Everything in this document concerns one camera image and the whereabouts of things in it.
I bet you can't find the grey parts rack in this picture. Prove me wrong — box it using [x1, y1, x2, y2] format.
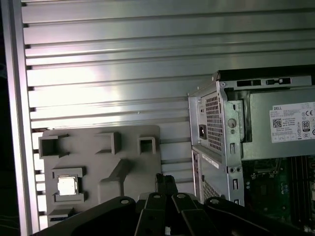
[38, 124, 162, 231]

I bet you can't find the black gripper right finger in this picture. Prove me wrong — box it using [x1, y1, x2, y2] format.
[166, 175, 315, 236]

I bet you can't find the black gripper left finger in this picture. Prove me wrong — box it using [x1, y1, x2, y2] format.
[31, 173, 168, 236]

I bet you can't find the black open PC case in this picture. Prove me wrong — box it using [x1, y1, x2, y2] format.
[187, 65, 315, 217]

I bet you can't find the grey power supply unit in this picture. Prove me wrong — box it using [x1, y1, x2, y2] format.
[242, 87, 315, 162]

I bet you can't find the green motherboard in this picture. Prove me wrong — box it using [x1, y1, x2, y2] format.
[242, 157, 315, 222]

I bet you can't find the silver CPU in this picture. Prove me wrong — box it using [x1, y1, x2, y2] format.
[57, 175, 80, 197]

